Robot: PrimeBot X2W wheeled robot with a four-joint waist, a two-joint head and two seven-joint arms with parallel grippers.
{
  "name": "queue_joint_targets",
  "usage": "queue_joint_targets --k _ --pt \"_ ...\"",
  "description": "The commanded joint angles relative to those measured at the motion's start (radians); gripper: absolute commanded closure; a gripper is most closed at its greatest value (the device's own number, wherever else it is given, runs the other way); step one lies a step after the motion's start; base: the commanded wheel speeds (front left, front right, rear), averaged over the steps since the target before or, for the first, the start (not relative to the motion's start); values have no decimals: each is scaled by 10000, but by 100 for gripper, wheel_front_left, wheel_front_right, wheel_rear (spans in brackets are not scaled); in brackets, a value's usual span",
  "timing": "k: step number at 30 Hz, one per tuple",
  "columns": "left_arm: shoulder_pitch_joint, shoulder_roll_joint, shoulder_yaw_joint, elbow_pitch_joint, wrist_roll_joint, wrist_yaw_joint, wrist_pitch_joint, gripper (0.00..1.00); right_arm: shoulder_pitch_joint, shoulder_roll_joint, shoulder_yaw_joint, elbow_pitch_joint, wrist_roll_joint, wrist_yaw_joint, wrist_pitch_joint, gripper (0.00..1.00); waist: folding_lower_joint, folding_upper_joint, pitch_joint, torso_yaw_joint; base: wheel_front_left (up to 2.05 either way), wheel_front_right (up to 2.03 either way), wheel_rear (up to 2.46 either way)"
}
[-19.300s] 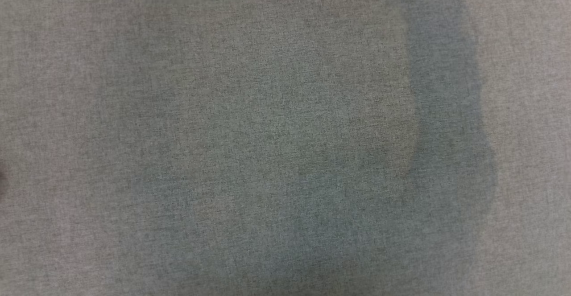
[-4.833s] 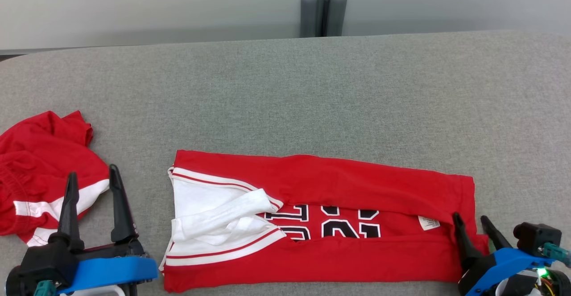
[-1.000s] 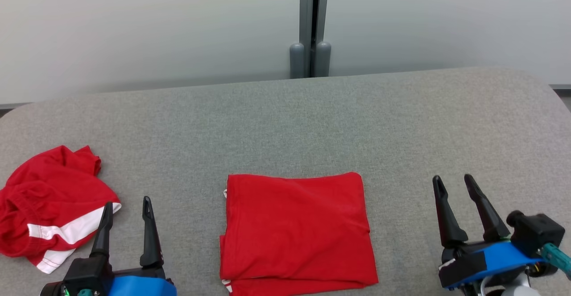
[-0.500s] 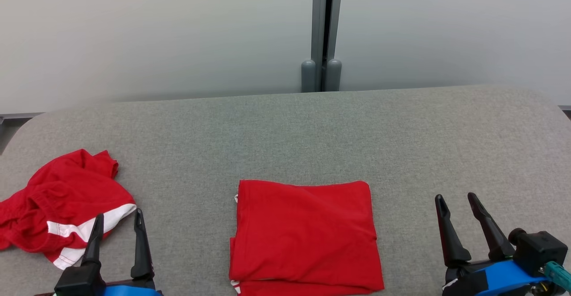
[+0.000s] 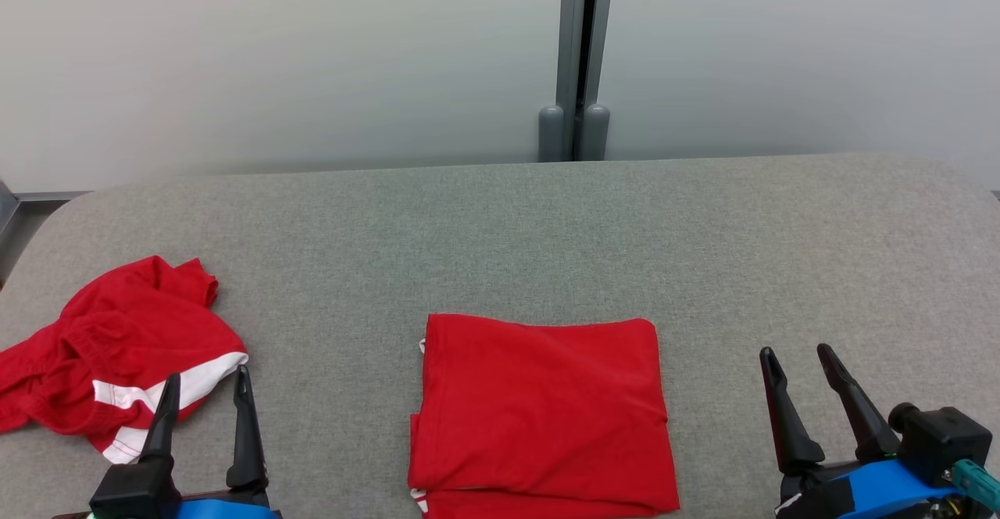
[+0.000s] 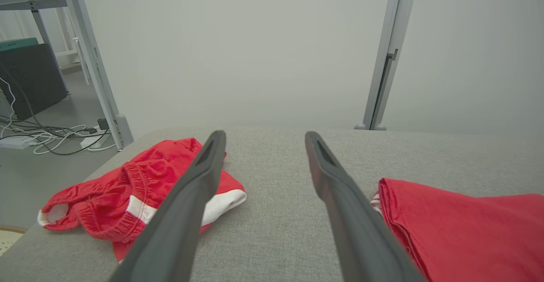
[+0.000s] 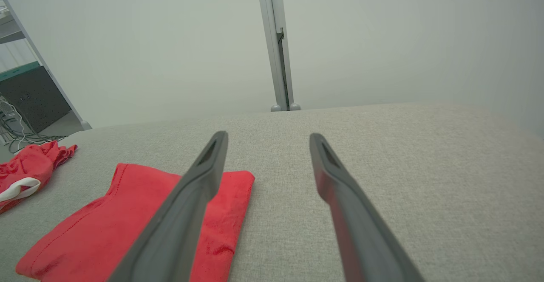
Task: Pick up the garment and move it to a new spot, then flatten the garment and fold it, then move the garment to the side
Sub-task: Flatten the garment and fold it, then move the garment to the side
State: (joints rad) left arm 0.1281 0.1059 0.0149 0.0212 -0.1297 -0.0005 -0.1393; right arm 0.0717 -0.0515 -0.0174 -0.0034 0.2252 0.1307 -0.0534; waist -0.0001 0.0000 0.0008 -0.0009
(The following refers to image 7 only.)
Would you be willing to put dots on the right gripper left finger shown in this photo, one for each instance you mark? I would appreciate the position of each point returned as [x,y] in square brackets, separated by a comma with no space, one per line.
[178,231]

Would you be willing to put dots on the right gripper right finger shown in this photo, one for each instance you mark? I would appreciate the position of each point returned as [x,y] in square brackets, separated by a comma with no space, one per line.
[361,231]

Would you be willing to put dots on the red Bulls jersey white sleeves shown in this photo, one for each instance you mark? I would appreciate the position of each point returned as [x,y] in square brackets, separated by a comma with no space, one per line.
[85,231]

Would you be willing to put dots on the red shorts with white stripes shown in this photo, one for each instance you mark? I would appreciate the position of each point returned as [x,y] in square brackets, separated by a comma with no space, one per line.
[29,163]

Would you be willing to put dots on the black cabinet with teal edge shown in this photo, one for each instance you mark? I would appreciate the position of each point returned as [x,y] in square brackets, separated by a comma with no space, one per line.
[34,99]

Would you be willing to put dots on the grey metal shelf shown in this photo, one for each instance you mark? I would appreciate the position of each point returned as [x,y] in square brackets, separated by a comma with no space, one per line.
[10,29]

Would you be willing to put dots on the slim grey partition post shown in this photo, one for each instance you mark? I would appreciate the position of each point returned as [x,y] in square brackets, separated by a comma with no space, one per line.
[51,74]

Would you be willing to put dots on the grey double partition post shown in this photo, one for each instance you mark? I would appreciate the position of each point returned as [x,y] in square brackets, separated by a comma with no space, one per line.
[276,40]

